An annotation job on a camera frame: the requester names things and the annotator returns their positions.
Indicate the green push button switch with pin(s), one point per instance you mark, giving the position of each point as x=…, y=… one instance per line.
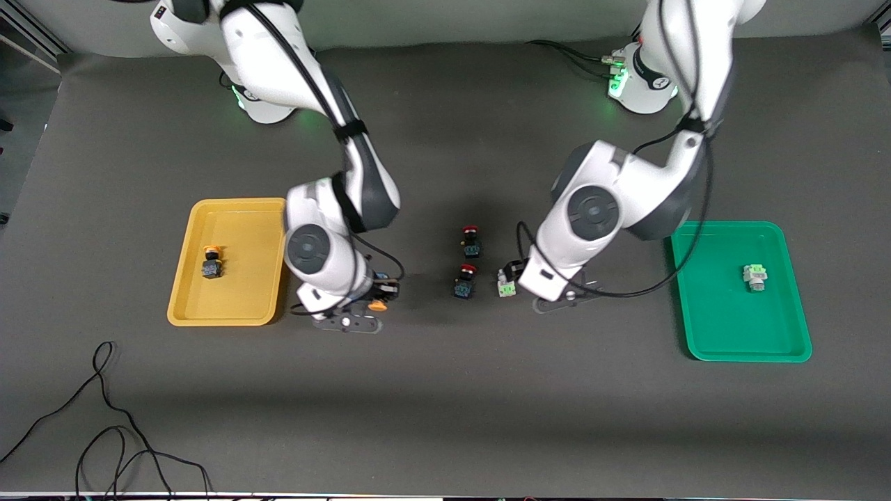
x=754, y=276
x=507, y=289

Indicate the yellow push button switch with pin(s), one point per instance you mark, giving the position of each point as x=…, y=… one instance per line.
x=211, y=268
x=378, y=305

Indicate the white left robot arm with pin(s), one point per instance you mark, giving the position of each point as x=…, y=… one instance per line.
x=592, y=209

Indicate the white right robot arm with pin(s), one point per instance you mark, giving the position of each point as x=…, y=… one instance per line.
x=320, y=250

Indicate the yellow plastic tray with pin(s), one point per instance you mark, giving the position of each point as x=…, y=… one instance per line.
x=230, y=299

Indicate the green plastic tray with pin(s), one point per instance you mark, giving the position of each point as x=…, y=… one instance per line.
x=724, y=320

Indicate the red push button switch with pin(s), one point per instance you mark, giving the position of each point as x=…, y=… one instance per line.
x=472, y=248
x=464, y=287

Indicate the aluminium frame rail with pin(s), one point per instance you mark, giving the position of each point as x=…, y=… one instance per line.
x=28, y=52

